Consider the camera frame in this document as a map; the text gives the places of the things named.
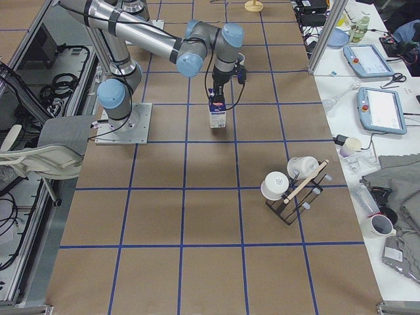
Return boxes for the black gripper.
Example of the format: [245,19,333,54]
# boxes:
[212,68,232,98]

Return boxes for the blue white milk carton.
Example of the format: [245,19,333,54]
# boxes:
[208,88,226,129]

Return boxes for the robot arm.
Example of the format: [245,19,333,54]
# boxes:
[59,1,244,128]

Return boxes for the white paper cup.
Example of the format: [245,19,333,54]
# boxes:
[339,137,362,158]

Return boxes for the wooden mug tree stand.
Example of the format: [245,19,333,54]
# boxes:
[244,0,264,12]

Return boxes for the white mug on rack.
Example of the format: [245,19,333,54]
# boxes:
[261,171,289,201]
[287,156,319,179]

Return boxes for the blue teach pendant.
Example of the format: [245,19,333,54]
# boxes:
[343,44,394,78]
[357,87,407,135]

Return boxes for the green tape rolls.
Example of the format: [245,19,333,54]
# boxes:
[349,16,370,43]

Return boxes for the black scissors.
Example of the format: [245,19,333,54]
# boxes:
[380,72,407,89]

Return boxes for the grey office chair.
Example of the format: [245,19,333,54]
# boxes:
[1,115,95,206]

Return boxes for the grey cloth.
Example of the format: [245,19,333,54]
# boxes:
[361,154,419,283]

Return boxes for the white mug with red rim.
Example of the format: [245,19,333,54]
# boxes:
[360,214,396,238]

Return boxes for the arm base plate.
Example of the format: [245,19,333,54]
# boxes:
[94,102,152,145]

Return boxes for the black wire mug rack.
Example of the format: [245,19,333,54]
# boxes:
[265,159,331,226]

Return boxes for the aluminium frame post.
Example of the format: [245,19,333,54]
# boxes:
[307,0,348,75]

